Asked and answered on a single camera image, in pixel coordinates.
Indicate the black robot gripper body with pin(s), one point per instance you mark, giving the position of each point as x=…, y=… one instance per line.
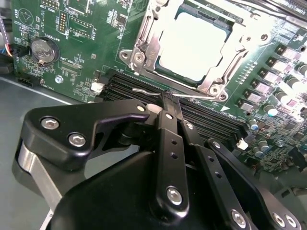
x=108, y=203

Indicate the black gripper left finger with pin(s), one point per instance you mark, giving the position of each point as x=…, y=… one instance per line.
x=72, y=119

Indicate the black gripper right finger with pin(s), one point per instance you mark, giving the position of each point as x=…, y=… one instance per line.
x=216, y=163

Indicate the square silver CPU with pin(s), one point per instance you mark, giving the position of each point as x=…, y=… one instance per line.
x=192, y=48

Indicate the metal socket cover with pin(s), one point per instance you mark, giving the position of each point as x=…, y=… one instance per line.
x=148, y=48

